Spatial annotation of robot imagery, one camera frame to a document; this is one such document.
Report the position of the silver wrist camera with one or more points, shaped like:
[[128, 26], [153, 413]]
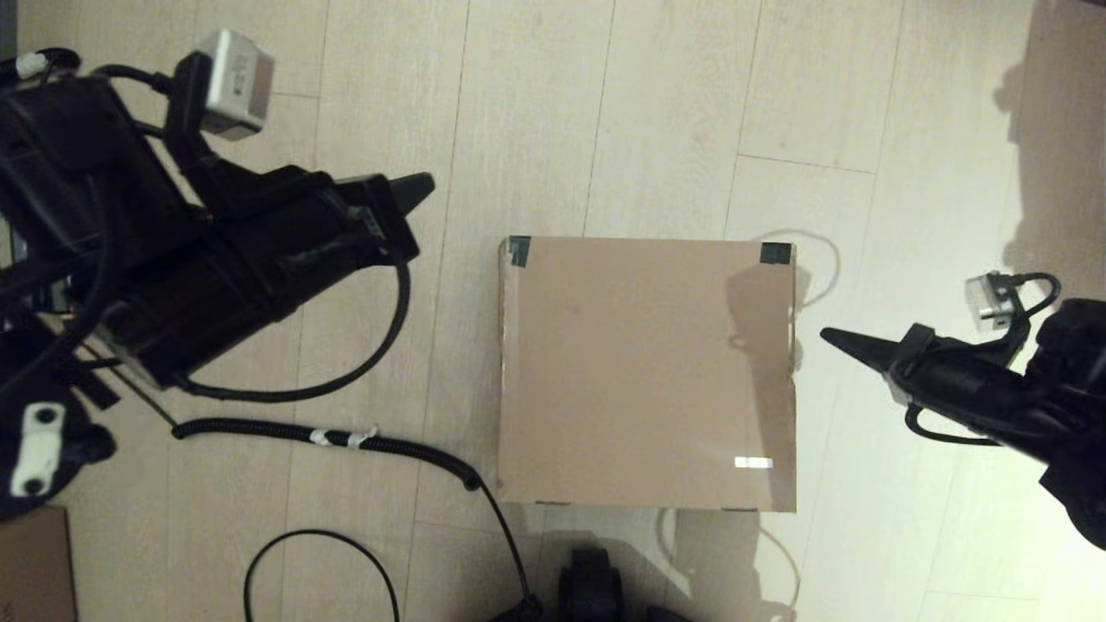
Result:
[[989, 298], [238, 82]]

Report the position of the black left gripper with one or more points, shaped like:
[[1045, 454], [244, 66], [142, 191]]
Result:
[[294, 242]]

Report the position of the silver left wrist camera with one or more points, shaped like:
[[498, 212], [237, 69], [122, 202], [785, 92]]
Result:
[[238, 82]]

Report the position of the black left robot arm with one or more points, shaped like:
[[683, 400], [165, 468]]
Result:
[[52, 173]]

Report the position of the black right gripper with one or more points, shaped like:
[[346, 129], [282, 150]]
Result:
[[950, 380]]

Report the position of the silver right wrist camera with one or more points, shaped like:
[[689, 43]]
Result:
[[989, 298]]

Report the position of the dark grey panel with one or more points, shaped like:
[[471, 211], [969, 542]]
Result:
[[7, 26]]

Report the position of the brown cardboard shoe box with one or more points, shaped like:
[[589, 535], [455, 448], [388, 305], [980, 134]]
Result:
[[639, 371]]

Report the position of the brown cardboard carton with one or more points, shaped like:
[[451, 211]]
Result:
[[30, 570]]

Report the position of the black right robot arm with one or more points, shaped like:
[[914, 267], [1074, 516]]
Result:
[[1071, 415]]

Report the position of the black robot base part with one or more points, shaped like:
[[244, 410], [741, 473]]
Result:
[[590, 587]]

